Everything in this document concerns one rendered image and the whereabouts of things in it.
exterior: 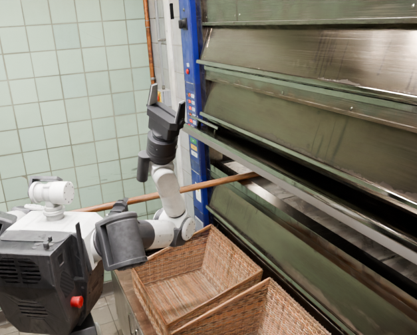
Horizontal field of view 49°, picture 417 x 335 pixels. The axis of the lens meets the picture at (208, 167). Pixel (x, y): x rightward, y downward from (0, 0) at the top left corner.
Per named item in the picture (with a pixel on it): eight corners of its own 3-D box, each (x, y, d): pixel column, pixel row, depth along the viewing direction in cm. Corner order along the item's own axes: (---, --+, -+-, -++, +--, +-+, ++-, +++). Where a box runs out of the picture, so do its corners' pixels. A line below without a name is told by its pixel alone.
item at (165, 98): (167, 103, 294) (166, 88, 291) (173, 106, 285) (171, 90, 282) (156, 105, 291) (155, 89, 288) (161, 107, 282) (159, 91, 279)
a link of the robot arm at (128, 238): (160, 254, 135) (134, 257, 122) (135, 262, 138) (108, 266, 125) (151, 216, 137) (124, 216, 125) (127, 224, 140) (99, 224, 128)
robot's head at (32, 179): (50, 201, 128) (54, 175, 130) (22, 201, 129) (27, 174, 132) (62, 205, 134) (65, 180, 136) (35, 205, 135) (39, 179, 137)
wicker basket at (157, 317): (215, 266, 259) (212, 222, 250) (267, 322, 210) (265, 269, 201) (132, 290, 241) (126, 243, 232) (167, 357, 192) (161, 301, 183)
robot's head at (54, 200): (66, 215, 130) (61, 186, 127) (34, 214, 132) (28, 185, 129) (76, 206, 136) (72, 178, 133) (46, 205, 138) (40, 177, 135)
